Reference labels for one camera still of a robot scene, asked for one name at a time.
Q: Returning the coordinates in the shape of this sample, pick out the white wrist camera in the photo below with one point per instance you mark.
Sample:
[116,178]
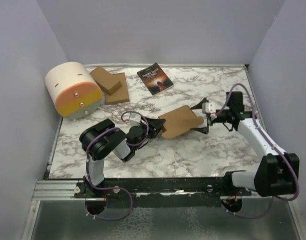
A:
[208,108]
[134,119]

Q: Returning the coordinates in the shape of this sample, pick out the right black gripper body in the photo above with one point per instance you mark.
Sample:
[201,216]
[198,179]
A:
[223,117]

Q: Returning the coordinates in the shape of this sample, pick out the flat brown cardboard box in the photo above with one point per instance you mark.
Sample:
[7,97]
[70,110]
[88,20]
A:
[122,94]

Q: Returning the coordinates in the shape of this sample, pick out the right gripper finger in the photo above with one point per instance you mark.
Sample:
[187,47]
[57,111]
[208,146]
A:
[203,129]
[199,105]

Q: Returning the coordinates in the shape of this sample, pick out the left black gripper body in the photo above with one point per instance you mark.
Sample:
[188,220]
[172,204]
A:
[152,132]

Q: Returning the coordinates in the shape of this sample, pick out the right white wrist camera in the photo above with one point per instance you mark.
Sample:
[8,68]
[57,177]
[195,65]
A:
[208,108]

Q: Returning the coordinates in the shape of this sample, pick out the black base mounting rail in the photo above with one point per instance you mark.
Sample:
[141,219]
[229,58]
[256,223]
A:
[160,192]

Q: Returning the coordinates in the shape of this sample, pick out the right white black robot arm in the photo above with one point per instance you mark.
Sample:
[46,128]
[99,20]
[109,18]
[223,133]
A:
[278,171]

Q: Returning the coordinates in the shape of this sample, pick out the dark paperback book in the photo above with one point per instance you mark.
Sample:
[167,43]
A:
[155,79]

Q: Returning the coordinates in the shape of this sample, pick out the cream orange cylindrical drawer unit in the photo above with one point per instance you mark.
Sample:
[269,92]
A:
[74,92]

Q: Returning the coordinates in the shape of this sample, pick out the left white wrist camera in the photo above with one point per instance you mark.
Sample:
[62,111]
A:
[134,119]

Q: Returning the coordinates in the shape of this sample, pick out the folded brown cardboard box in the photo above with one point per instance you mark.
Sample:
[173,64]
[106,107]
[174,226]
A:
[106,81]

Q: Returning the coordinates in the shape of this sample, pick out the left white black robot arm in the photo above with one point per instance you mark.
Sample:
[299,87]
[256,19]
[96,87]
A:
[104,138]

